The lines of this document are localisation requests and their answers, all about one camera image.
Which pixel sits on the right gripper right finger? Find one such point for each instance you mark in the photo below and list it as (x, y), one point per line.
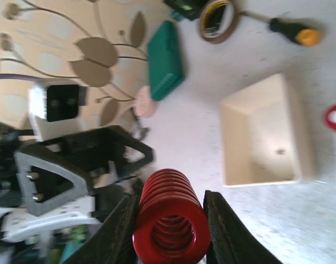
(231, 241)

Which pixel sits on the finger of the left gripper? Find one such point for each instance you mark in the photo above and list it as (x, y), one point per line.
(93, 149)

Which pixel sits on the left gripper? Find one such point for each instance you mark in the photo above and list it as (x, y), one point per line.
(43, 178)

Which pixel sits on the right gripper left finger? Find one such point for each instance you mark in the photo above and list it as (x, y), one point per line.
(112, 243)

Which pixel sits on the red spring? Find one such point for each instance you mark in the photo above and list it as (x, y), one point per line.
(171, 226)
(330, 117)

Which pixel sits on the white spring tray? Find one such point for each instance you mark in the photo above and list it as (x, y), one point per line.
(265, 136)

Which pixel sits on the orange black screwdriver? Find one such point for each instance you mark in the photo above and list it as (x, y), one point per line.
(296, 32)

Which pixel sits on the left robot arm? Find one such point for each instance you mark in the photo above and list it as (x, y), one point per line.
(17, 225)

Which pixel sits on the round sanding disc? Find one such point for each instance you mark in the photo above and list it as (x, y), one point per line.
(145, 106)

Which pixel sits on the green foam pad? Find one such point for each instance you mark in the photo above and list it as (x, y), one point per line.
(165, 66)

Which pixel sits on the black battery charger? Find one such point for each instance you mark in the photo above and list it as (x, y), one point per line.
(190, 9)

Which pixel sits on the brown tape roll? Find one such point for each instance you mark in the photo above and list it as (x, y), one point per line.
(218, 20)

